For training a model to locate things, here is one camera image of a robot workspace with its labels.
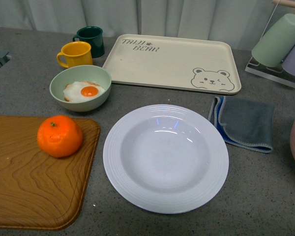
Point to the white round plate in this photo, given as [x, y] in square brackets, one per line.
[165, 159]

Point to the orange mandarin fruit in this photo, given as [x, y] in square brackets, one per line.
[59, 136]

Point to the light green bowl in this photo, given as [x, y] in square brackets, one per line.
[88, 73]

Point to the beige bear tray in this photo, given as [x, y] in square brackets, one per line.
[174, 63]

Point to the toy fried egg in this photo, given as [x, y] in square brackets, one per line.
[82, 91]

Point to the yellow mug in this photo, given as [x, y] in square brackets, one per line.
[75, 54]

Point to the dark green mug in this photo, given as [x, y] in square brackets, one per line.
[94, 36]

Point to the grey blue folded cloth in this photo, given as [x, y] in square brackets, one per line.
[243, 123]

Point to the white curtain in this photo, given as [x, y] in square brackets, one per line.
[239, 23]

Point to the clear acrylic cup rack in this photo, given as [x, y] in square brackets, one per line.
[277, 74]

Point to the wooden cutting board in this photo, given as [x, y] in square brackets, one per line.
[38, 191]

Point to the light green cup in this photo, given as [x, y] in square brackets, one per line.
[276, 42]

